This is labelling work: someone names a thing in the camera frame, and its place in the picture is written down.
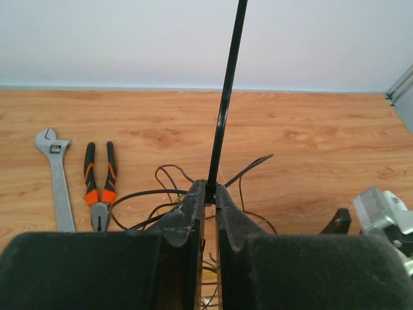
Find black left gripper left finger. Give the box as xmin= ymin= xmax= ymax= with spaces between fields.
xmin=1 ymin=180 xmax=205 ymax=309

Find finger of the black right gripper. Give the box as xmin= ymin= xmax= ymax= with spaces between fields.
xmin=320 ymin=208 xmax=352 ymax=234

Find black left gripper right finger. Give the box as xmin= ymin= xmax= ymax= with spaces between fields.
xmin=216 ymin=186 xmax=412 ymax=309

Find black zip tie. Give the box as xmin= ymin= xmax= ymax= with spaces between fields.
xmin=205 ymin=0 xmax=248 ymax=206

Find orange black pliers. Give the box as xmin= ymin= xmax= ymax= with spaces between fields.
xmin=83 ymin=141 xmax=119 ymax=233

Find silver adjustable wrench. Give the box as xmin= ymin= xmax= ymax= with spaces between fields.
xmin=34 ymin=128 xmax=76 ymax=233

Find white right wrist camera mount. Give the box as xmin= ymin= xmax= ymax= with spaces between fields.
xmin=352 ymin=187 xmax=412 ymax=276

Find aluminium frame rail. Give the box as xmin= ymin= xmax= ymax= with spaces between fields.
xmin=385 ymin=65 xmax=413 ymax=106

